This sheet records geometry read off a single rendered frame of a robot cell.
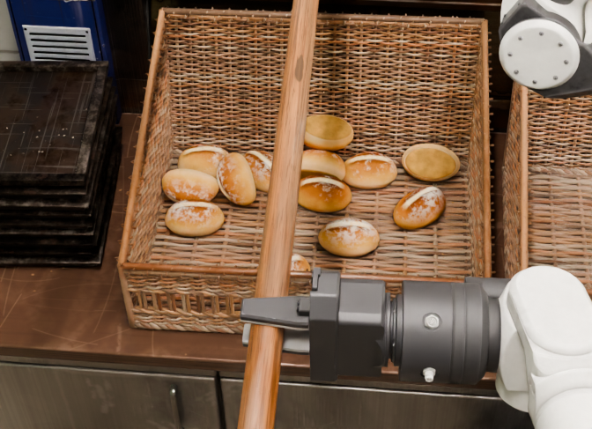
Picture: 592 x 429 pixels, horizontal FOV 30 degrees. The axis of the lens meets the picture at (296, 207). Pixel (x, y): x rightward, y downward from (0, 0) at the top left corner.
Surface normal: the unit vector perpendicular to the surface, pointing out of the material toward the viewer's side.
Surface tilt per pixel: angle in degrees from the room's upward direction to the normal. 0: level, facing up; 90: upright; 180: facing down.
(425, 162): 53
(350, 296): 0
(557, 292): 12
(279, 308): 0
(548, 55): 82
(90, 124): 0
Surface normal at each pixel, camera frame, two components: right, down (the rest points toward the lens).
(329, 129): 0.18, -0.54
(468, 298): -0.01, -0.78
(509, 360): -0.07, 0.57
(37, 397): -0.09, 0.73
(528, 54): -0.30, 0.60
